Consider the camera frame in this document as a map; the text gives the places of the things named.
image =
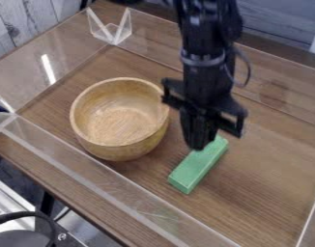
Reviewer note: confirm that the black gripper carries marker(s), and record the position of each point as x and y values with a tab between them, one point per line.
201	97

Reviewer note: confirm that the green rectangular block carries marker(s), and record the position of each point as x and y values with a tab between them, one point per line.
195	165

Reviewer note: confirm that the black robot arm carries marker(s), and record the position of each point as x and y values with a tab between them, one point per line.
210	26

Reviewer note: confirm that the brown wooden bowl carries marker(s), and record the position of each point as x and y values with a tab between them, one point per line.
118	118

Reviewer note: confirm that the black table leg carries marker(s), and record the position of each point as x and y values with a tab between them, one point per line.
47	204

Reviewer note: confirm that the clear acrylic enclosure wall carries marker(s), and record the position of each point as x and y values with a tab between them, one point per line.
254	201

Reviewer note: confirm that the clear acrylic corner bracket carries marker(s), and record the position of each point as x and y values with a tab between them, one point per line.
111	33

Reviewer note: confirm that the black metal base plate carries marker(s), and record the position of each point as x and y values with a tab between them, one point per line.
64	239

